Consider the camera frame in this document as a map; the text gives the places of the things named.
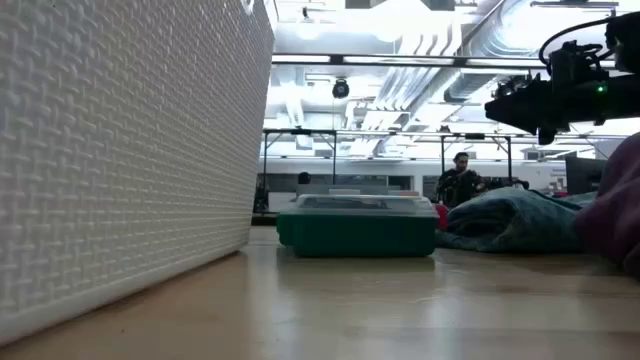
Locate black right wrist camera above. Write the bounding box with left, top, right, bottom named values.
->
left=547, top=40, right=609, bottom=84

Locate green first aid kit box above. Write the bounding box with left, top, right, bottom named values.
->
left=275, top=193, right=450, bottom=259

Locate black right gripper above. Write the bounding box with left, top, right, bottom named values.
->
left=483, top=74, right=640, bottom=146

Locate white woven plastic laundry basket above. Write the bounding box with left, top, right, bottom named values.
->
left=0, top=0, right=276, bottom=347

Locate black monitor screen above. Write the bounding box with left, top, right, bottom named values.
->
left=565, top=155, right=608, bottom=196

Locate black overhead frame bar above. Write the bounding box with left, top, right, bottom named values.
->
left=272, top=52, right=616, bottom=70

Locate black camera frame rig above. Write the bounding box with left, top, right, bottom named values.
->
left=439, top=132, right=514, bottom=187
left=261, top=128, right=339, bottom=201

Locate black looped camera cable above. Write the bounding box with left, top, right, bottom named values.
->
left=538, top=16, right=616, bottom=66

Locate person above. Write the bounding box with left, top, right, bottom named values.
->
left=435, top=151, right=488, bottom=209

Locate purple cloth garment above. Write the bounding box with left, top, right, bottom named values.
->
left=572, top=131, right=640, bottom=279

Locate blue patterned hospital gown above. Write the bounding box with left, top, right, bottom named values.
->
left=434, top=186, right=600, bottom=254

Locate black ceiling-mounted device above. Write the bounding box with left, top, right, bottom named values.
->
left=492, top=73, right=534, bottom=99

